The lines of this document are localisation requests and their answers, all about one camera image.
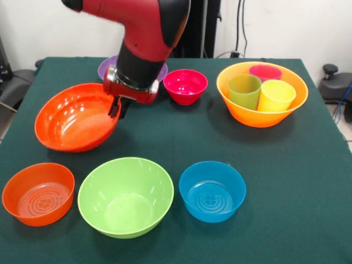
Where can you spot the green bowl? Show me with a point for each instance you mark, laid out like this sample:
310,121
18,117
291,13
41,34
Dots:
123,203

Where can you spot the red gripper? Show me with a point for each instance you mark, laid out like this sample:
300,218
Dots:
132,94

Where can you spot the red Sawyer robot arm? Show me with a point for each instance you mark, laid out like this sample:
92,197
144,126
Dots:
148,33

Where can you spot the wide red bowl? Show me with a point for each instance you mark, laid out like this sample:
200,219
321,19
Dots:
74,129

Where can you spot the large orange bowl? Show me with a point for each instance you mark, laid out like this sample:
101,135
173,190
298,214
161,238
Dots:
264,119

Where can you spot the yellow cup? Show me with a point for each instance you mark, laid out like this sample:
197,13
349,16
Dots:
275,97

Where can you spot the dark green table cloth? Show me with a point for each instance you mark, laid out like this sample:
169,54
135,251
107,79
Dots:
170,143

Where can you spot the blue bowl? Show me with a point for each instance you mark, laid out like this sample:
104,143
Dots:
211,198

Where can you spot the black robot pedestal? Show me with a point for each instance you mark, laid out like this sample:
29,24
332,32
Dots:
200,27

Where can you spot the green cup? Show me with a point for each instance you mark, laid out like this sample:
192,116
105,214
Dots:
243,92

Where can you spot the pink bowl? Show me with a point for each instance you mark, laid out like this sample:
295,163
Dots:
184,88

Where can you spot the small orange bowl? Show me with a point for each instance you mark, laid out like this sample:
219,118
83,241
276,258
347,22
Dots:
38,198

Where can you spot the purple bowl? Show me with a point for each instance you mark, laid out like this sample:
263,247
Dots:
105,68

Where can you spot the purple cup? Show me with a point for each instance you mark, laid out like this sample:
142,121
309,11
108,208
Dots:
265,72

